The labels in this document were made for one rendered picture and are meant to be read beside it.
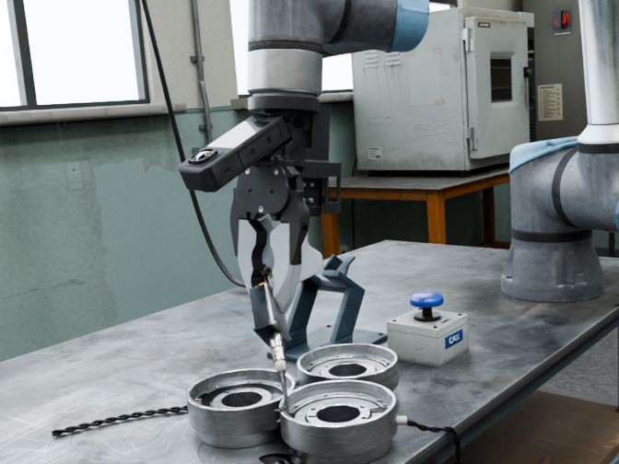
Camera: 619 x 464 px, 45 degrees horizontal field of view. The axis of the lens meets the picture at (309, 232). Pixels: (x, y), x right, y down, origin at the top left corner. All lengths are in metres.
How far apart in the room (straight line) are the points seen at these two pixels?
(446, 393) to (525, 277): 0.37
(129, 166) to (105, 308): 0.48
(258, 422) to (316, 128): 0.29
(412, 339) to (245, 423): 0.27
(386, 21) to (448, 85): 2.19
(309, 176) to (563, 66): 3.93
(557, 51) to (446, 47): 1.73
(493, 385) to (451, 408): 0.07
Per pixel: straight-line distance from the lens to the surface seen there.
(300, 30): 0.73
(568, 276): 1.13
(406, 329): 0.87
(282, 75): 0.72
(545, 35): 4.65
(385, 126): 3.13
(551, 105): 4.63
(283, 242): 0.71
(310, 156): 0.75
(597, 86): 1.02
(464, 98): 2.93
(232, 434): 0.69
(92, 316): 2.51
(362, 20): 0.77
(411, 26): 0.80
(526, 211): 1.12
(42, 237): 2.39
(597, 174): 1.02
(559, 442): 1.28
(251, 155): 0.69
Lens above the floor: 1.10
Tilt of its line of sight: 10 degrees down
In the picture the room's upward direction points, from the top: 4 degrees counter-clockwise
